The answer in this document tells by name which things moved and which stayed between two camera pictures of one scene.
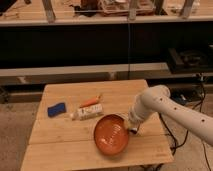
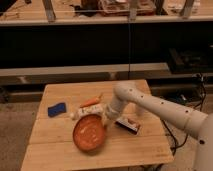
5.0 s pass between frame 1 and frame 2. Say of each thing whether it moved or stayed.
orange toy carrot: stayed
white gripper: moved
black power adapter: stayed
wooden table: stayed
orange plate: moved
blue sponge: stayed
